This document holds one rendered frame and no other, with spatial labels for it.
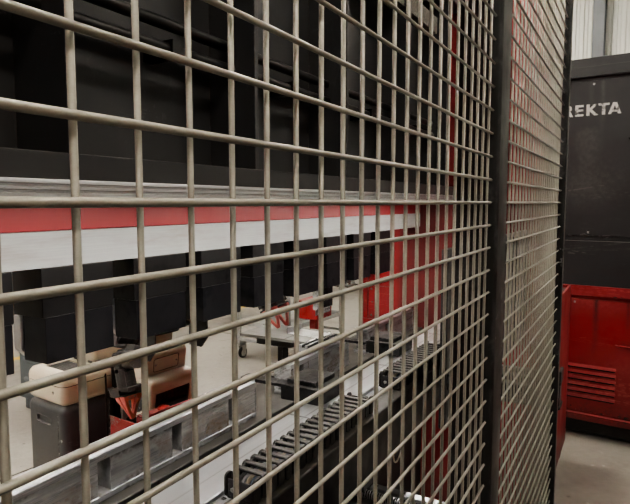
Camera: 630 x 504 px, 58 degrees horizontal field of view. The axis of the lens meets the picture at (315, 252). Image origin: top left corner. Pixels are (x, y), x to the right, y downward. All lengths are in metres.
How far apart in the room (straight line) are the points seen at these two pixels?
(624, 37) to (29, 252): 8.32
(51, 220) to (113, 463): 0.50
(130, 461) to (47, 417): 1.24
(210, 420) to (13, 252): 0.66
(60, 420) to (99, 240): 1.37
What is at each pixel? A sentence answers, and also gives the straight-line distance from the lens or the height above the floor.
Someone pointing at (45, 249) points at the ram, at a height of 1.37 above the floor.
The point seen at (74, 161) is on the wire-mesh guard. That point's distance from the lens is 0.18.
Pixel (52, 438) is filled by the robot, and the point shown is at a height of 0.56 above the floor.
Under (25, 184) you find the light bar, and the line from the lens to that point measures 0.79.
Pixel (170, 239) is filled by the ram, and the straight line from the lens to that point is 1.25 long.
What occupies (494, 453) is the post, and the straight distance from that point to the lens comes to 0.73.
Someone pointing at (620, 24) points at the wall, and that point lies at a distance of 8.90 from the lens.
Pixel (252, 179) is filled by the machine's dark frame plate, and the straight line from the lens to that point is 1.17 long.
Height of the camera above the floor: 1.45
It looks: 5 degrees down
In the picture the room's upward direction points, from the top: straight up
